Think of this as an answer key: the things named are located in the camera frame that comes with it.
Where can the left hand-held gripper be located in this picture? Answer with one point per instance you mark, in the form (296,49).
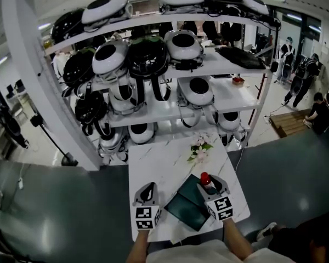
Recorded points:
(144,215)

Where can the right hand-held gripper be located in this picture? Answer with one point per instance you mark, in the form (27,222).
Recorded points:
(220,207)

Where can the small red-capped bottle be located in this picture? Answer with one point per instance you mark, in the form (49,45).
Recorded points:
(205,178)

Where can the dark green box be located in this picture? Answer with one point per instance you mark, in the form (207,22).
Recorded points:
(186,210)

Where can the person's right forearm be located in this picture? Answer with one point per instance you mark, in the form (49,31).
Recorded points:
(237,240)

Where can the person's left forearm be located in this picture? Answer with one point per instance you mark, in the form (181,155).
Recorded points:
(138,245)

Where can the pink artificial flower bouquet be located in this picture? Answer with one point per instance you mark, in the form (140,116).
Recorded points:
(198,149)

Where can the person's white shirt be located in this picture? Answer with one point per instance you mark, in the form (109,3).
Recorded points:
(194,253)

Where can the person's white shoe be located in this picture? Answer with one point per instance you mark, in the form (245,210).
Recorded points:
(266,230)

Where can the white power strip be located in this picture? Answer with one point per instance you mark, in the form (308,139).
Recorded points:
(267,119)
(21,183)

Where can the white metal shelf rack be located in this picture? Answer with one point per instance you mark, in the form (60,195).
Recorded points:
(235,97)

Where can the wooden pallet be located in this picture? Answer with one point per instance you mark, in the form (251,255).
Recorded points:
(290,122)

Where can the person's black trousers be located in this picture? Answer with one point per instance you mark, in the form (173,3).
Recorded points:
(304,240)

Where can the small black device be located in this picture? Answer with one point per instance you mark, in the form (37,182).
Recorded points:
(186,64)

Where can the black flat mat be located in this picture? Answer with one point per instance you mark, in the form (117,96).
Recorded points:
(241,57)

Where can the group of black pod backpacks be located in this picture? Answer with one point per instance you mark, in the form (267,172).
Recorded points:
(146,56)

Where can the row of black bags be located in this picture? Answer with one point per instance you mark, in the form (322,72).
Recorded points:
(208,29)

